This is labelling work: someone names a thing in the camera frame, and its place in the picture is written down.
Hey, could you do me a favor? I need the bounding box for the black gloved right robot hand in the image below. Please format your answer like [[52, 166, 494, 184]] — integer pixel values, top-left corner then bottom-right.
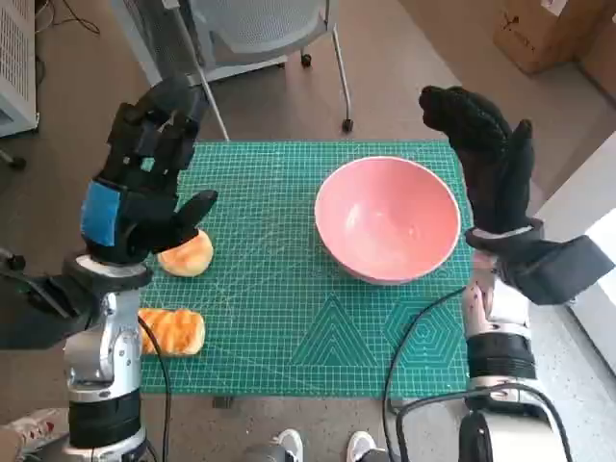
[[417, 85, 536, 233]]

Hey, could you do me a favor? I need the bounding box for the labelled brown cardboard box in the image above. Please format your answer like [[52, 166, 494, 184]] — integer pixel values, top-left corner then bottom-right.
[[493, 0, 615, 76]]

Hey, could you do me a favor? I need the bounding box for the round toy bread bun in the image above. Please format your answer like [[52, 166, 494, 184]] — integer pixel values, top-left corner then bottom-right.
[[157, 229, 215, 278]]

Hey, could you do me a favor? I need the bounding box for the black floor cable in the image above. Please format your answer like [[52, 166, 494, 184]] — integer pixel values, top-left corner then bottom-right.
[[36, 0, 100, 35]]

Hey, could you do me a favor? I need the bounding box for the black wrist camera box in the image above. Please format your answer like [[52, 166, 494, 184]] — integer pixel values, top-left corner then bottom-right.
[[0, 268, 97, 350], [500, 235, 616, 306]]

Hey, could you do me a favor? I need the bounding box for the plain brown cardboard box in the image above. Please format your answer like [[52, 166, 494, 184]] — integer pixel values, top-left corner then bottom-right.
[[575, 18, 616, 102]]

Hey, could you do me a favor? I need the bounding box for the green cutting mat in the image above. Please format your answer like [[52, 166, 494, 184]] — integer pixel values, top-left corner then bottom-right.
[[137, 139, 473, 400]]

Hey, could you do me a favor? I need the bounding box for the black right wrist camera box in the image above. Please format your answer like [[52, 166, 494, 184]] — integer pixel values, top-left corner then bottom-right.
[[500, 235, 616, 306]]

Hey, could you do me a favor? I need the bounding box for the white shoe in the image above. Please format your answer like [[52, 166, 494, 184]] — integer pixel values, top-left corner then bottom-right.
[[346, 430, 376, 462], [276, 427, 304, 462]]

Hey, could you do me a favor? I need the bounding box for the pink bowl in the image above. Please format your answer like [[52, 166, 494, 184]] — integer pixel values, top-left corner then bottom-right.
[[314, 156, 462, 286]]

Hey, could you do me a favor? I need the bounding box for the long striped toy bread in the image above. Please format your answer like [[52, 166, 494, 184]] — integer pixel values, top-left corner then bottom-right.
[[138, 307, 207, 357]]

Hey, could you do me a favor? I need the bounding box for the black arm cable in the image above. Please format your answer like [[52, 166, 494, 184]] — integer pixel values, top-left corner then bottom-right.
[[139, 317, 174, 462], [382, 286, 468, 462]]

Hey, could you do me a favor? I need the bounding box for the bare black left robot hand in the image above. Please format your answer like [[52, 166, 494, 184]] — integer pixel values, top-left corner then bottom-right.
[[79, 74, 220, 266]]

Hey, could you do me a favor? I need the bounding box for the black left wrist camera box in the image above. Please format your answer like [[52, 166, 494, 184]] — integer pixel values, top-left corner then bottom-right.
[[0, 268, 97, 350]]

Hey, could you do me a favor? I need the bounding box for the grey office chair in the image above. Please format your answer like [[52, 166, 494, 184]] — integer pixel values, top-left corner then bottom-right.
[[185, 0, 357, 141]]

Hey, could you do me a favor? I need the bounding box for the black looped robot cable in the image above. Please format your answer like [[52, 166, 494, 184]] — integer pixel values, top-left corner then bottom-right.
[[397, 384, 574, 462]]

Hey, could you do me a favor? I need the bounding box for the black caster wheel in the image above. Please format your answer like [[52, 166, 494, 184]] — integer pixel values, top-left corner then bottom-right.
[[0, 146, 28, 169]]

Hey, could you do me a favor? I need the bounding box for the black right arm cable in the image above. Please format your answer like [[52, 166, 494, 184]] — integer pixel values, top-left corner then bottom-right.
[[382, 286, 468, 462]]

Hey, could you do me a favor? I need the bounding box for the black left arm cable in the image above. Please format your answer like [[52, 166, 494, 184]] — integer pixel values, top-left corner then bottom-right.
[[139, 317, 174, 462]]

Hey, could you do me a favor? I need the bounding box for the white perforated cabinet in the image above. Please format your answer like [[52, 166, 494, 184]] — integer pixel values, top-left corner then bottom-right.
[[0, 0, 39, 139]]

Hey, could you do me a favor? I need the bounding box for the person's patterned shoe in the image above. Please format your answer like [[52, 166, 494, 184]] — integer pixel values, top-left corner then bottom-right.
[[0, 407, 66, 456]]

